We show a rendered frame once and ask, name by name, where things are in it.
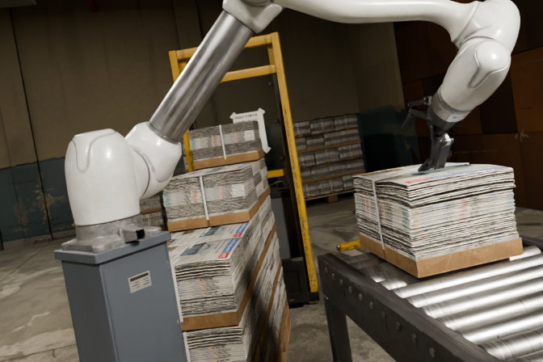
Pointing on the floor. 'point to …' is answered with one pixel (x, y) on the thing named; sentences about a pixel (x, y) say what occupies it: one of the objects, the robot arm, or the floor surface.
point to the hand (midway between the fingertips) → (415, 146)
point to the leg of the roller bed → (338, 332)
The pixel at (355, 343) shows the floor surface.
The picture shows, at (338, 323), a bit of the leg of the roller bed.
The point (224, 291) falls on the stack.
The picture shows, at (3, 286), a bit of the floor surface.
